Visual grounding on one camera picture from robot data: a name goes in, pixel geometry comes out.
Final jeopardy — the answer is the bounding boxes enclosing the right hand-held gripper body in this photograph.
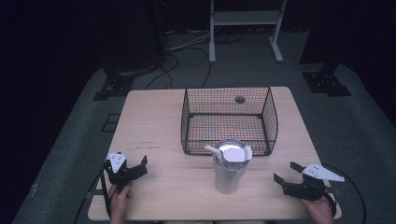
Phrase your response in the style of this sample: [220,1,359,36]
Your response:
[287,162,346,202]

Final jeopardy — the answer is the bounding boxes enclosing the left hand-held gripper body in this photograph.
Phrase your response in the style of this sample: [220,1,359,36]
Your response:
[103,151,138,192]

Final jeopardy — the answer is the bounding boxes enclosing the black stand base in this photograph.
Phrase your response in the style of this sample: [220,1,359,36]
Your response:
[92,63,157,102]
[301,60,353,98]

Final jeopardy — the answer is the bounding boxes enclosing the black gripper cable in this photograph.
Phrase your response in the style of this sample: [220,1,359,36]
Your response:
[320,161,368,224]
[73,169,113,224]

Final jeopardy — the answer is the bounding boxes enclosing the black wire basket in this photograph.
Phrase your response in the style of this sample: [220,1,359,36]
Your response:
[180,86,279,157]

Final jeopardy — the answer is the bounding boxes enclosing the white metal desk frame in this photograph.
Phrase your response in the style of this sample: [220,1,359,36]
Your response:
[208,0,288,64]

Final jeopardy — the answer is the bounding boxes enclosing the person's right hand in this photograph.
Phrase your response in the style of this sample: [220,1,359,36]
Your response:
[300,195,334,224]

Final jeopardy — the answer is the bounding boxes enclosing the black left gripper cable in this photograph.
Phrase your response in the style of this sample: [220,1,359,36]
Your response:
[73,169,113,224]

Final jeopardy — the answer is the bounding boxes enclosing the white tumbler with straw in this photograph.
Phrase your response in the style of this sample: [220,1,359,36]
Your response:
[204,137,254,196]

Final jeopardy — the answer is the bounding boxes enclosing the black floor cable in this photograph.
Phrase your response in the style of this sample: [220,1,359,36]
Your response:
[144,46,213,91]

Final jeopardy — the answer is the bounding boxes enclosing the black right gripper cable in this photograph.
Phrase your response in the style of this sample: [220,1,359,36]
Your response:
[320,161,368,224]

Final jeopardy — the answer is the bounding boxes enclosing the white floor cables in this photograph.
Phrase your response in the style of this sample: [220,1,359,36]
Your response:
[167,28,213,52]

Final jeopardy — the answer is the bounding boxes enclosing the person's left hand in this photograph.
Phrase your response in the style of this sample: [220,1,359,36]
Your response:
[107,181,134,217]

